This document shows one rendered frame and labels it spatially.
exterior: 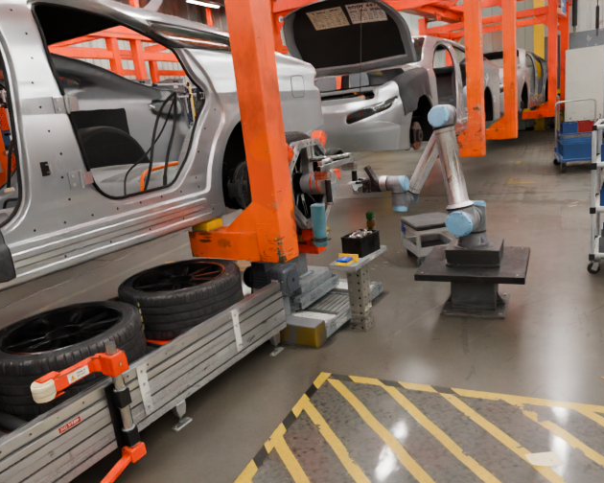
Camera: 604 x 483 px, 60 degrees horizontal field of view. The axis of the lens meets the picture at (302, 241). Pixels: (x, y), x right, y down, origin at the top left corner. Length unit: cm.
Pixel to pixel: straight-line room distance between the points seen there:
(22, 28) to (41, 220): 81
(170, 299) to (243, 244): 55
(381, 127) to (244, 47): 320
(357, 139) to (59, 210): 384
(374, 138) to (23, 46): 394
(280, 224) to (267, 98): 65
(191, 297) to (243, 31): 133
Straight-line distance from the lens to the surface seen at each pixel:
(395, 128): 583
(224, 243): 305
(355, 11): 644
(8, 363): 236
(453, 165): 307
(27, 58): 259
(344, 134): 579
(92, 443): 224
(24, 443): 208
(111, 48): 1116
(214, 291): 271
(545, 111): 1267
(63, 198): 256
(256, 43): 274
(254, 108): 275
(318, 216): 318
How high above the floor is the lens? 132
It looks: 14 degrees down
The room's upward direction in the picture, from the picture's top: 7 degrees counter-clockwise
